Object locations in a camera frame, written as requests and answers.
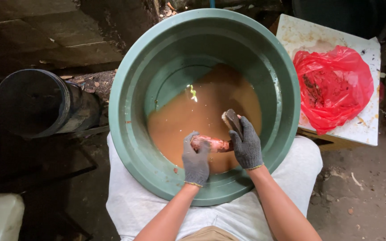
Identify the person's white shirt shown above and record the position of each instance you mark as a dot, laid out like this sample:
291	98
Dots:
129	204

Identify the person's left fingers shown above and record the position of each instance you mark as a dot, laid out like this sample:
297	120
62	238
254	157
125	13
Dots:
198	142

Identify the dark scrubbing brush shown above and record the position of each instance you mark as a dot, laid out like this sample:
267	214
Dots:
232	121

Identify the person's tan shorts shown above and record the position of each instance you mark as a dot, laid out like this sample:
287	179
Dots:
209	234

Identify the person's right hand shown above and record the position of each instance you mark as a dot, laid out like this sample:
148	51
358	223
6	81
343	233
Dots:
247	147

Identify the muddy brown water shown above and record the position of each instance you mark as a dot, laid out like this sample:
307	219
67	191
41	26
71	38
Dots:
193	117

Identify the dark blue barrel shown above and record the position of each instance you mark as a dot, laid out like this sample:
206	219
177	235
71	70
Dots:
35	100

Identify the small green leaf scrap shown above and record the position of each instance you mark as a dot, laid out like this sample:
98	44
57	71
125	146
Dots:
193	93

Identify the person's left hand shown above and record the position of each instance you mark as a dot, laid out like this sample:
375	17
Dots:
195	164

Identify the red plastic bag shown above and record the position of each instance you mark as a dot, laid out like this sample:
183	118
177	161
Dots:
333	87

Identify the person's right fingers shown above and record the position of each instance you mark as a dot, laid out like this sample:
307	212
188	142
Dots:
245	132

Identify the dark round tub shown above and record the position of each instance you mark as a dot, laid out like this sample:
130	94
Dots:
340	15

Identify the stained white board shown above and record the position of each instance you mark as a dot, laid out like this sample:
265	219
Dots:
313	36

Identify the large green plastic basin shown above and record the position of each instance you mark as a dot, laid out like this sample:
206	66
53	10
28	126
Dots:
166	60

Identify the reddish sweet potato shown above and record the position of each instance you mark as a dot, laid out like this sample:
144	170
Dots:
215	144

